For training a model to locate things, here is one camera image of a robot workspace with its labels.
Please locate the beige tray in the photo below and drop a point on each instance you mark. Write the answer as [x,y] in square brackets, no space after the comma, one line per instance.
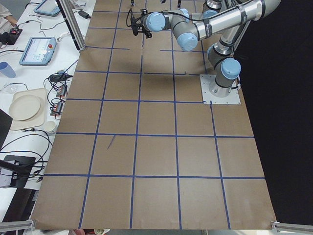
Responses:
[36,120]

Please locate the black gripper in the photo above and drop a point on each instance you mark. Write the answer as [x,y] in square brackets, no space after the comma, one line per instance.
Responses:
[134,24]

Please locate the aluminium frame post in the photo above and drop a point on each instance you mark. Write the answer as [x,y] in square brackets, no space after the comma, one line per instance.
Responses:
[71,22]

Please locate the blue plastic cup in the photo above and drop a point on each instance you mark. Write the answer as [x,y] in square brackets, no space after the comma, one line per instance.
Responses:
[7,70]

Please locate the white paper cup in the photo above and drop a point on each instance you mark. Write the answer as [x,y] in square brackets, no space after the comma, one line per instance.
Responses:
[50,127]

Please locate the teach pendant tablet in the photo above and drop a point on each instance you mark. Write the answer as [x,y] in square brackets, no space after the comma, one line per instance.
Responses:
[38,51]
[47,7]

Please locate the beige round plate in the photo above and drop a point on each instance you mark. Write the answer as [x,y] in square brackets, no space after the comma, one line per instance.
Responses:
[24,107]

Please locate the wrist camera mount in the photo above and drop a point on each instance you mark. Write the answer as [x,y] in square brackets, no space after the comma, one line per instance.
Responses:
[137,23]

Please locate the black camera stand base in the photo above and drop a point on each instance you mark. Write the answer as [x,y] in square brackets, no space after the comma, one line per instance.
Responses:
[15,171]

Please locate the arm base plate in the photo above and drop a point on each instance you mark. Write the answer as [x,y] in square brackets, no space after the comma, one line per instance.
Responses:
[214,94]

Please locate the black power adapter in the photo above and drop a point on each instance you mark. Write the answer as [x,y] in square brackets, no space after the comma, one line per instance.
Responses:
[84,14]

